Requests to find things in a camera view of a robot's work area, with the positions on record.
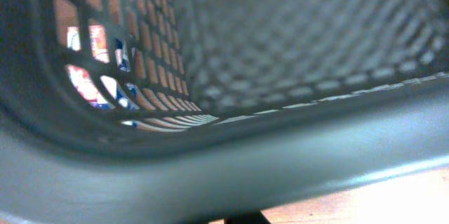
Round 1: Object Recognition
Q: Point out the grey plastic mesh basket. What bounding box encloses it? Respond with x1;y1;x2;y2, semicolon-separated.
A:
1;0;448;223

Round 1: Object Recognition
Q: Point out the colourful Kleenex tissue pack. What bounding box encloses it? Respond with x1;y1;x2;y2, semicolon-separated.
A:
66;25;139;110

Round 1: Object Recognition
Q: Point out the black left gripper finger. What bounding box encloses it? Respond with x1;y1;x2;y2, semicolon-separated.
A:
224;211;271;224

